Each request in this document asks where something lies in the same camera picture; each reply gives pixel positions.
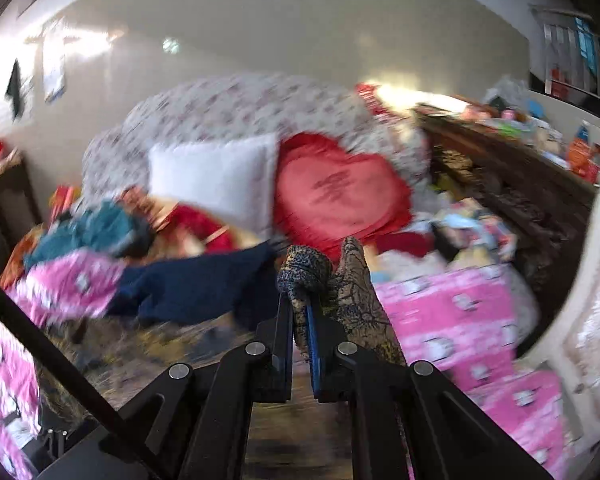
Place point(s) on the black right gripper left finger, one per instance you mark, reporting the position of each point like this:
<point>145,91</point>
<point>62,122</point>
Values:
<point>274,377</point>

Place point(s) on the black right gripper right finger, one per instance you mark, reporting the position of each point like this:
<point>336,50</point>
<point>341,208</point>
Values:
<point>328,374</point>

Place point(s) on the dark gold patterned garment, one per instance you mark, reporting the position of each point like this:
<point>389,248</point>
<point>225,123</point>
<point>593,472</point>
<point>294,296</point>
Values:
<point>120,356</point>

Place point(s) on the colourful clothes pile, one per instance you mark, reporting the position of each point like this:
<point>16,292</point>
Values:
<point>467,223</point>

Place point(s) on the navy blue sweater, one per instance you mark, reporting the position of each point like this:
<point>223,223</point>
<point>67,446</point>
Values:
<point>194,290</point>

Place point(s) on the pink penguin blanket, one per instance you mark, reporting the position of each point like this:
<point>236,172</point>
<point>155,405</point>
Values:
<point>463,322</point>

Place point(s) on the red heart pillow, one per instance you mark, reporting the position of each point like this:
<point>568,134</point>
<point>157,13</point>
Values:
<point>323,194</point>

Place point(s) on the white pillow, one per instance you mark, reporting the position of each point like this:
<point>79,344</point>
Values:
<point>234,180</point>

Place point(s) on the teal knit sweater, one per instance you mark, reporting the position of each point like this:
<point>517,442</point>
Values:
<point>108,229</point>

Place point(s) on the floral quilt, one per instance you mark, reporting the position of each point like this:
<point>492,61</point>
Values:
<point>240,106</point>

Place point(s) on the white ornate chair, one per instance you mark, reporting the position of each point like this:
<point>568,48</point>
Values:
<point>571,345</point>

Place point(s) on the dark carved wooden headboard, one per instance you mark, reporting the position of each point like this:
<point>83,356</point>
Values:
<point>547,206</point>

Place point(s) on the cluttered items on shelf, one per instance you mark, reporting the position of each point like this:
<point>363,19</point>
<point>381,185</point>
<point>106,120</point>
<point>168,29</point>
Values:
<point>563,123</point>

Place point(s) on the metal stair railing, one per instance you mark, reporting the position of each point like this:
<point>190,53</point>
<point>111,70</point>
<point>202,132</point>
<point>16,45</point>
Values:
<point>571,56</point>

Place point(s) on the wall poster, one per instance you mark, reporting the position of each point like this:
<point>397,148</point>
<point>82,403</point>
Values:
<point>53,60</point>

